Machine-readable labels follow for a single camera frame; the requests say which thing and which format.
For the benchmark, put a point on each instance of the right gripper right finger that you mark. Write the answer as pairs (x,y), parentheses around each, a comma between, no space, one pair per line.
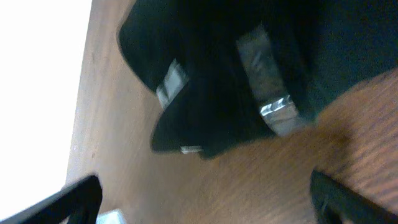
(333,202)

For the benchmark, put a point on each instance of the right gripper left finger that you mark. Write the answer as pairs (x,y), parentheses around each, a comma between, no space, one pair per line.
(78,203)

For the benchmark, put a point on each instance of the black taped cloth bundle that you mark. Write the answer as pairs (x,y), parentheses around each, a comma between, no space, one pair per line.
(341,43)

